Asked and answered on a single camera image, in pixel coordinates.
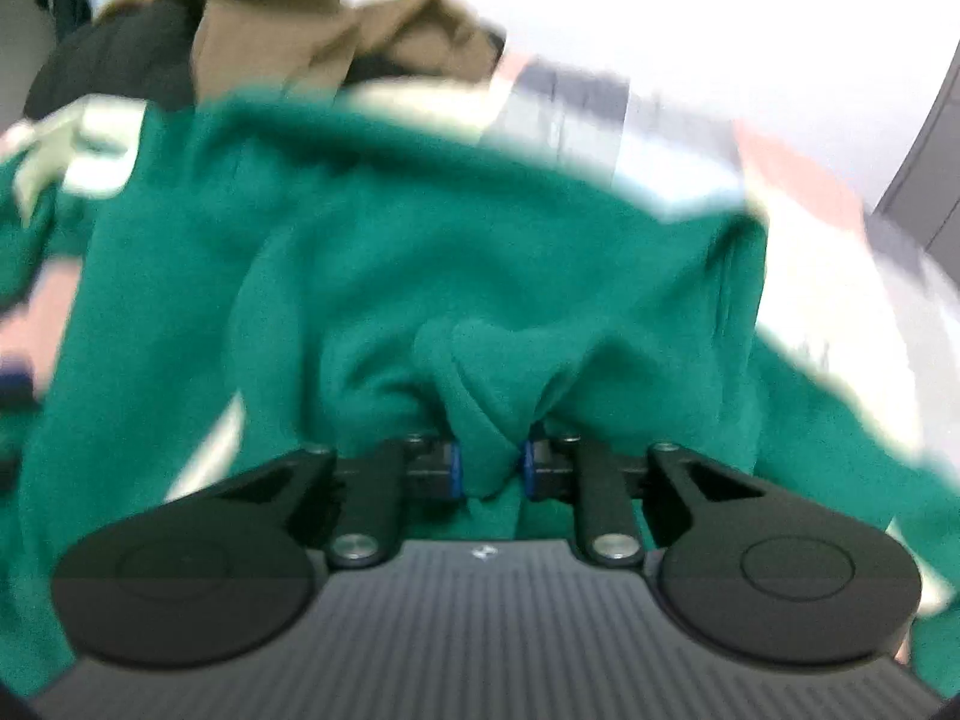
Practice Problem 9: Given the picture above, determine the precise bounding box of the black garment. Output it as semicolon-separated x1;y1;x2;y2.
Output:
22;0;200;121

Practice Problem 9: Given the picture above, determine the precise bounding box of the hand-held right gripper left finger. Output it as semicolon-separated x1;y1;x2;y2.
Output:
214;433;466;569

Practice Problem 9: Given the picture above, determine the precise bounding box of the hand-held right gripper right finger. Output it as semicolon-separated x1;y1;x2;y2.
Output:
521;433;766;569

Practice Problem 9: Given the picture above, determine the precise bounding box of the grey door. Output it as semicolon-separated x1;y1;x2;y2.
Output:
876;45;960;260

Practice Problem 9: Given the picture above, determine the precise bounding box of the green printed sweatshirt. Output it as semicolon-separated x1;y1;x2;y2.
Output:
0;86;960;698

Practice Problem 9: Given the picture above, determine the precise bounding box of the patchwork blanket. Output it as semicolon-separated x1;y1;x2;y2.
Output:
0;52;960;661

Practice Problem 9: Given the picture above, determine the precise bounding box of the brown garment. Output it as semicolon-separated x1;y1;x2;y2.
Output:
97;0;507;102

